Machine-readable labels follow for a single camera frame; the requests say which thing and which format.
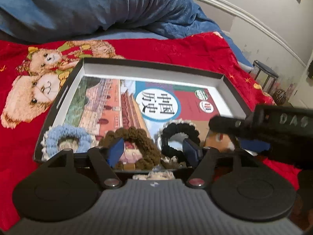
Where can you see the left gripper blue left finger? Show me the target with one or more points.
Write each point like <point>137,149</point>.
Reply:
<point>115,151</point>

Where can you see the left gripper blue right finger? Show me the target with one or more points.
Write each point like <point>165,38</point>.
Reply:
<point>190,151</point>

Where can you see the black crochet scrunchie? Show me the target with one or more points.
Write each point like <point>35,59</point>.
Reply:
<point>171,140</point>

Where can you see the brown cookie snack packet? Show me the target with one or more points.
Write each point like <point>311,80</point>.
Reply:
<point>222,142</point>

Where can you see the brown crochet scrunchie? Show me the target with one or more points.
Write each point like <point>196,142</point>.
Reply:
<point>150,153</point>

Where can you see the black shallow cardboard box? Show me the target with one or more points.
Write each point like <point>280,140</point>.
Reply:
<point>225,95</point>

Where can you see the Chinese history textbook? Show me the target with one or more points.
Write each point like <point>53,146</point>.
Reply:
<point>102,105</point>

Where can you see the round dark metal stool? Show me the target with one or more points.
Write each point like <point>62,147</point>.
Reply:
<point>269,72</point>

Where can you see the light blue crochet scrunchie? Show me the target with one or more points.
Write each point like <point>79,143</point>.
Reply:
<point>64,137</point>

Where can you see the red teddy bear blanket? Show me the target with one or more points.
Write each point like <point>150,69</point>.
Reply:
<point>138,207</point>

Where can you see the blue plush duvet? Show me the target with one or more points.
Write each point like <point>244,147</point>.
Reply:
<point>41,21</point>

